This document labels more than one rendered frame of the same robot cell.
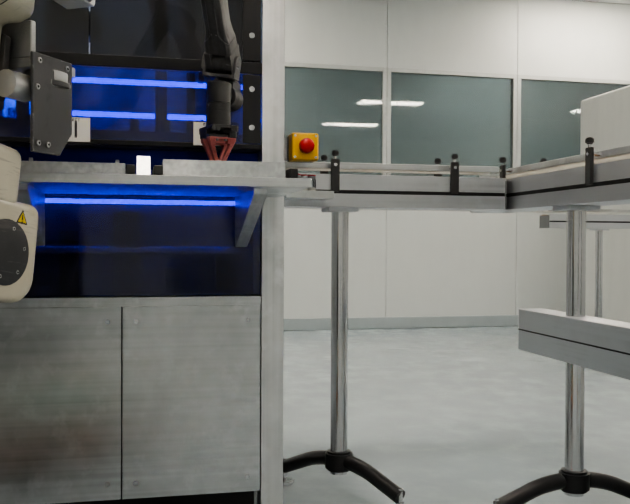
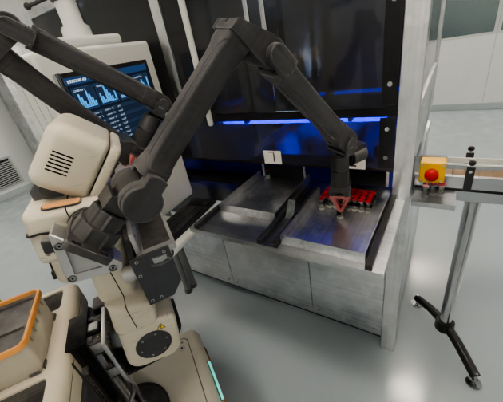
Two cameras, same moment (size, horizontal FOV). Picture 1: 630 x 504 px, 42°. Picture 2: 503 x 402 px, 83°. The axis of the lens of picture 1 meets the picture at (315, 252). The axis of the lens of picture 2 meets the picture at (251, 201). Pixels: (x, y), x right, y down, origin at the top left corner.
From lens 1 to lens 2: 1.38 m
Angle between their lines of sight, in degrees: 55
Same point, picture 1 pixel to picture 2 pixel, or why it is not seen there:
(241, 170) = (330, 251)
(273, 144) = (403, 169)
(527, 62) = not seen: outside the picture
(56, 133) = (167, 287)
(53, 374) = (280, 262)
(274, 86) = (407, 125)
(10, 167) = (142, 313)
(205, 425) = (351, 301)
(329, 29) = not seen: outside the picture
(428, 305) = not seen: outside the picture
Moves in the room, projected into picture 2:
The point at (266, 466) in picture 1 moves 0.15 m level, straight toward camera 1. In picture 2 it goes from (385, 329) to (373, 352)
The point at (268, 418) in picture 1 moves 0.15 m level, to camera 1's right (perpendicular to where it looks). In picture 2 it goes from (387, 311) to (423, 329)
